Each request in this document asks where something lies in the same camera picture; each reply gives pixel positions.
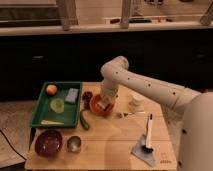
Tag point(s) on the green cucumber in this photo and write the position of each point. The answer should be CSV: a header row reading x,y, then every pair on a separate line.
x,y
83,121

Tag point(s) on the orange fruit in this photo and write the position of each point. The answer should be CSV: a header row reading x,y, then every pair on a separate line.
x,y
51,89

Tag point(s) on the dark grape bunch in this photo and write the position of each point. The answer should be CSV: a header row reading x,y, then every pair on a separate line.
x,y
86,97

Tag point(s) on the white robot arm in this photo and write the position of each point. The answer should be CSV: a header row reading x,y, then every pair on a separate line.
x,y
196,141

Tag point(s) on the green plastic cup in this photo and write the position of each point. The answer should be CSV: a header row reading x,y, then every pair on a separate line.
x,y
57,105

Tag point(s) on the wooden railing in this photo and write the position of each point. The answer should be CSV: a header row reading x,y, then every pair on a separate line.
x,y
39,17

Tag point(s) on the beige stick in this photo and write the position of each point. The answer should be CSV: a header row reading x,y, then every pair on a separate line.
x,y
47,122

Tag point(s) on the grey cloth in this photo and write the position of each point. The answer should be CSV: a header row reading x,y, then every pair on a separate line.
x,y
142,152

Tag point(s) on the small metal utensil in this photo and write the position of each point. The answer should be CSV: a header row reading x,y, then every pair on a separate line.
x,y
123,115

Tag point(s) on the small metal cup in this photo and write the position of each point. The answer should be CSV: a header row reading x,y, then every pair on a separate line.
x,y
74,144

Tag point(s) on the white cup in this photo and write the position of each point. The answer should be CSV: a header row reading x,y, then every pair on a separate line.
x,y
136,103

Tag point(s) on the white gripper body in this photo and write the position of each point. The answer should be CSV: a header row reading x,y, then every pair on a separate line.
x,y
108,96

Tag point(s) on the red bowl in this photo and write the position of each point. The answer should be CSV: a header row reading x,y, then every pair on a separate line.
x,y
96,109

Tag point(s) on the dark maroon bowl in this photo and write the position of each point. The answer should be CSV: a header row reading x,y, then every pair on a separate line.
x,y
48,143

